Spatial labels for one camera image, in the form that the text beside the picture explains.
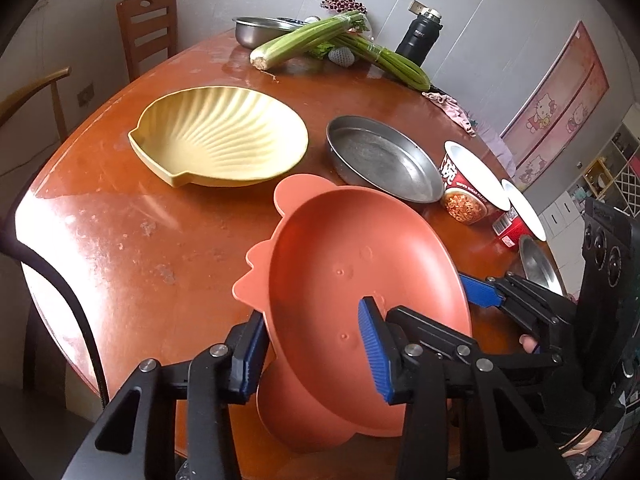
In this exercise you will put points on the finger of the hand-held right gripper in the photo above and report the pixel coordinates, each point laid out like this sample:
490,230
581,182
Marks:
480,294
540,359

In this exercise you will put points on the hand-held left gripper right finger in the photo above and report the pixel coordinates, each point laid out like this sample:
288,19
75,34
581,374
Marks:
372,345

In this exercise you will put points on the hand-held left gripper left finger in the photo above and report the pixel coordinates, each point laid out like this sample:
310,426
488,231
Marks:
252,355

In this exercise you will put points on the stainless steel bowl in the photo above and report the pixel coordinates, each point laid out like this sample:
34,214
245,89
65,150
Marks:
535,262

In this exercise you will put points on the red paper bowl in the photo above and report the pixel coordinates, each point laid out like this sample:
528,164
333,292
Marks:
507,225

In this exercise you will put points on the orange chicken-shaped plate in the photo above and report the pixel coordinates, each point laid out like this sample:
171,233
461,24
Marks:
340,250
300,420

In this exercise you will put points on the noodle-print paper bowl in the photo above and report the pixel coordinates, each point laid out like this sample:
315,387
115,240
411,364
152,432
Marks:
462,200

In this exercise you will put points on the round metal pan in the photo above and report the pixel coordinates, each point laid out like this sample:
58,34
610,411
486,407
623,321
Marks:
385,160

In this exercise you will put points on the yellow shell-shaped plate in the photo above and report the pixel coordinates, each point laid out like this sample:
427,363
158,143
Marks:
220,130

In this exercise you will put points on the person's right hand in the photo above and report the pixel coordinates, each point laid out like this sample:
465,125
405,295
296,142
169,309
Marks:
528,344

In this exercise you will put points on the white cabinet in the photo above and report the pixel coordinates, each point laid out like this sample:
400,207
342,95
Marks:
565,210

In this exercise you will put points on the pink crumpled cloth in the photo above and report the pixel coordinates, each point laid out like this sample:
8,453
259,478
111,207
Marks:
450,110

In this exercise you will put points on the tape-wrapped celery bunch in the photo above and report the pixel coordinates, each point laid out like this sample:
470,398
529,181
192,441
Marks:
395,62

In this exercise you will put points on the black thermos bottle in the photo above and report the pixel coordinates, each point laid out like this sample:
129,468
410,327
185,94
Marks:
415,42

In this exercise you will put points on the grey foam fruit net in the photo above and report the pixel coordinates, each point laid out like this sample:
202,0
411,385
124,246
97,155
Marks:
342,56

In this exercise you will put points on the celery bunch with white base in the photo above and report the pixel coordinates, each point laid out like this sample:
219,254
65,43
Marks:
300,40

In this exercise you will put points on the stainless steel basin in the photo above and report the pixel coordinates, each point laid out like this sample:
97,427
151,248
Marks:
255,32

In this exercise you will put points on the brown wooden chair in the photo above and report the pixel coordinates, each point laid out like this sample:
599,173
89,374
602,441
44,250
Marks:
150,35

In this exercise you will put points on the wall socket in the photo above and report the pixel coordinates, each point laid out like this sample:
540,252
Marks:
415,7

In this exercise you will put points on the wall outlet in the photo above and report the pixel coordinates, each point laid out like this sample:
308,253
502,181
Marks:
86,94

